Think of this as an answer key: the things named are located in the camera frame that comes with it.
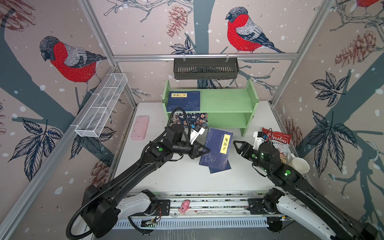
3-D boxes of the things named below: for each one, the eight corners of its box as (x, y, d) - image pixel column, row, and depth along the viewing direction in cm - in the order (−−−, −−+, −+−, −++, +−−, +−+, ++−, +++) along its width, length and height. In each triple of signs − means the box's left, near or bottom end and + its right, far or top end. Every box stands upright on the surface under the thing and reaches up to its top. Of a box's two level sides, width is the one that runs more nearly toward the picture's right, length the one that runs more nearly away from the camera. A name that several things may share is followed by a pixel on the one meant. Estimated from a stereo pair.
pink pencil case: (131, 140, 103) (129, 137, 100) (138, 118, 116) (137, 115, 113) (144, 140, 103) (142, 137, 100) (150, 118, 116) (148, 115, 113)
